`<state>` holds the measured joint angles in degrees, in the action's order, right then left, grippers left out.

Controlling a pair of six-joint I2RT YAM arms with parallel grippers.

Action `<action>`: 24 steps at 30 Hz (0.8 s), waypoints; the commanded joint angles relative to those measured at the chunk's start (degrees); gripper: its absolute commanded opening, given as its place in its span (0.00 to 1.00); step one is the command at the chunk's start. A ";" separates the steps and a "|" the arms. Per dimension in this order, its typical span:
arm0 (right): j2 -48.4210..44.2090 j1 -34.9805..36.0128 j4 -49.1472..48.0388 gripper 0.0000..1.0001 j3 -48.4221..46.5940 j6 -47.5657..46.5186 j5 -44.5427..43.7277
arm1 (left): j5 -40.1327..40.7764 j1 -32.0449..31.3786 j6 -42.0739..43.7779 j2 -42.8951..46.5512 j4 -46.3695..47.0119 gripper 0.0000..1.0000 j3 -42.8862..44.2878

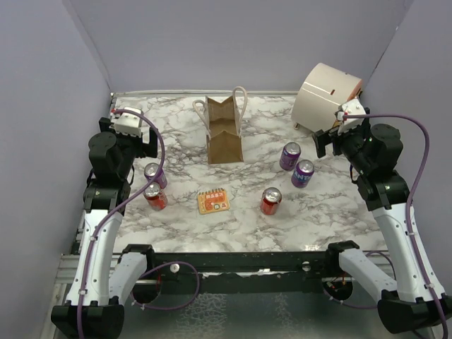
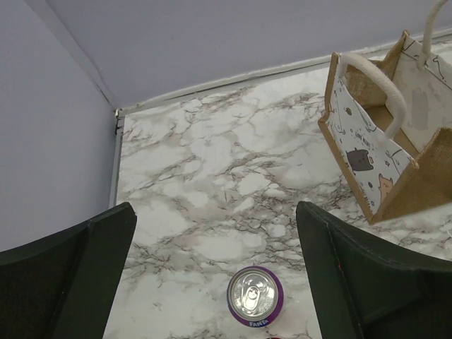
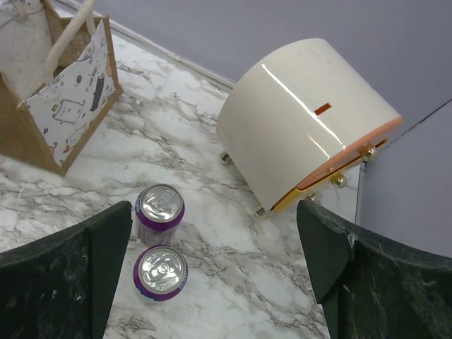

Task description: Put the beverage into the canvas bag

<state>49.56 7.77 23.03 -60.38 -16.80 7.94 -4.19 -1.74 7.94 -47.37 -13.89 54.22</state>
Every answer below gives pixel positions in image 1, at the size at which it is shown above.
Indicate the red soda can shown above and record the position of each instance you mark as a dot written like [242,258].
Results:
[270,200]

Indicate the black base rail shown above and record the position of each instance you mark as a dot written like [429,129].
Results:
[151,272]

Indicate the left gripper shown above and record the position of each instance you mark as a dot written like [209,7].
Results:
[145,149]

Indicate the canvas tote bag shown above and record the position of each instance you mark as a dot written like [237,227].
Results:
[223,122]

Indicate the purple can near left arm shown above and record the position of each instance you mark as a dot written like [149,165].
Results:
[152,171]

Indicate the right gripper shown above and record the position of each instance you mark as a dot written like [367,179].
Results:
[323,138]

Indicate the orange spiral notebook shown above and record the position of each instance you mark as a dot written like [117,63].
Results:
[213,201]

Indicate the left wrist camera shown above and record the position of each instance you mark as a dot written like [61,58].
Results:
[127,124]

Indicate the red can near left arm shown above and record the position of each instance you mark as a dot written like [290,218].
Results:
[155,196]

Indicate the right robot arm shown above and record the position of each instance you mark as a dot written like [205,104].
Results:
[414,298]

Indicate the purple Fanta can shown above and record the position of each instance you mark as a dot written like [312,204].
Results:
[302,174]

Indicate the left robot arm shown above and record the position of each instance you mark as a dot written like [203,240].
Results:
[94,306]

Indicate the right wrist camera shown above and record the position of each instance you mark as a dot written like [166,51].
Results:
[347,116]

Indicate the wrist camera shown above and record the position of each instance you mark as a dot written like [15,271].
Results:
[347,116]
[127,124]

